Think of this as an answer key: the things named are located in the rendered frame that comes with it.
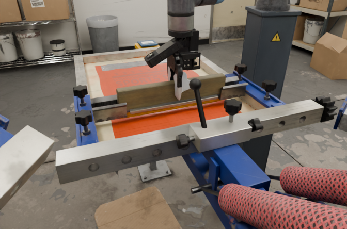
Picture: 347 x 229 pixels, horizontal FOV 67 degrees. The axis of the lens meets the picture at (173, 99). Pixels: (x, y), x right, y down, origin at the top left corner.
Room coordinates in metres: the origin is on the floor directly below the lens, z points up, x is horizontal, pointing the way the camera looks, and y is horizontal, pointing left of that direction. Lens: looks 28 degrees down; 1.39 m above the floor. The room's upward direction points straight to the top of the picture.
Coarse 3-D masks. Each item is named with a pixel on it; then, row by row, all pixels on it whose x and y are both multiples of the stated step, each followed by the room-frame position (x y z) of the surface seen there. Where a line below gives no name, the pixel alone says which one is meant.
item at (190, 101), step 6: (204, 96) 0.78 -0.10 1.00; (210, 96) 0.78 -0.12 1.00; (216, 96) 0.78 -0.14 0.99; (174, 102) 0.74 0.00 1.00; (180, 102) 0.74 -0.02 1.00; (186, 102) 0.74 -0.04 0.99; (192, 102) 0.75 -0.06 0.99; (138, 108) 0.70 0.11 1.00; (144, 108) 0.70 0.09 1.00; (150, 108) 0.70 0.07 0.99; (156, 108) 0.71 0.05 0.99; (162, 108) 0.72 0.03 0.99
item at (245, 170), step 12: (204, 156) 0.48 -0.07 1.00; (216, 156) 0.43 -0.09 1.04; (228, 156) 0.42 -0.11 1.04; (240, 156) 0.42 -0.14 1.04; (228, 168) 0.39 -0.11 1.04; (240, 168) 0.39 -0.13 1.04; (252, 168) 0.39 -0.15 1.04; (228, 180) 0.38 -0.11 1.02; (240, 180) 0.36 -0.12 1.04; (252, 180) 0.36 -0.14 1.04; (264, 180) 0.36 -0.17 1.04
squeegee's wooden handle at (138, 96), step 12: (156, 84) 0.74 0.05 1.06; (168, 84) 0.74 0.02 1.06; (204, 84) 0.78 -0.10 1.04; (216, 84) 0.79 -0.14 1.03; (120, 96) 0.69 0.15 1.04; (132, 96) 0.70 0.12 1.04; (144, 96) 0.71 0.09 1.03; (156, 96) 0.72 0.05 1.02; (168, 96) 0.74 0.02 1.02; (192, 96) 0.77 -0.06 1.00; (132, 108) 0.70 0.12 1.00
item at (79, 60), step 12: (144, 48) 1.34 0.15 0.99; (156, 48) 1.34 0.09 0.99; (84, 60) 1.21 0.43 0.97; (96, 60) 1.23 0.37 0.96; (108, 60) 1.25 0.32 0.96; (204, 60) 1.15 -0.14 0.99; (84, 72) 1.01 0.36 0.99; (216, 72) 1.02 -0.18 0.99; (84, 84) 0.89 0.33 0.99; (264, 108) 0.72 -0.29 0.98
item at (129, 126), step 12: (108, 72) 1.10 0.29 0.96; (108, 84) 0.97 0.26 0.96; (120, 120) 0.70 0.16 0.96; (132, 120) 0.70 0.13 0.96; (144, 120) 0.70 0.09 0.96; (156, 120) 0.70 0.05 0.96; (168, 120) 0.70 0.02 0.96; (180, 120) 0.70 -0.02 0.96; (120, 132) 0.63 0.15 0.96; (132, 132) 0.63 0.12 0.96; (144, 132) 0.63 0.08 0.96
